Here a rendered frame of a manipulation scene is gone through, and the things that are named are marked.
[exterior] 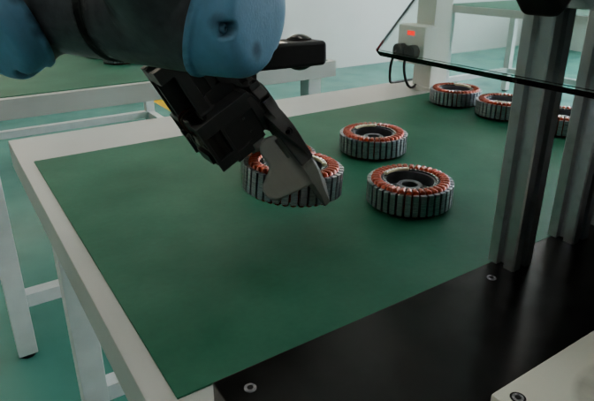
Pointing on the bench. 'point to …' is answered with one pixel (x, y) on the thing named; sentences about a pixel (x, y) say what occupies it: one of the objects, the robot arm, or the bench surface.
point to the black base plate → (440, 337)
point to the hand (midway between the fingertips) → (297, 178)
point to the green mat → (277, 237)
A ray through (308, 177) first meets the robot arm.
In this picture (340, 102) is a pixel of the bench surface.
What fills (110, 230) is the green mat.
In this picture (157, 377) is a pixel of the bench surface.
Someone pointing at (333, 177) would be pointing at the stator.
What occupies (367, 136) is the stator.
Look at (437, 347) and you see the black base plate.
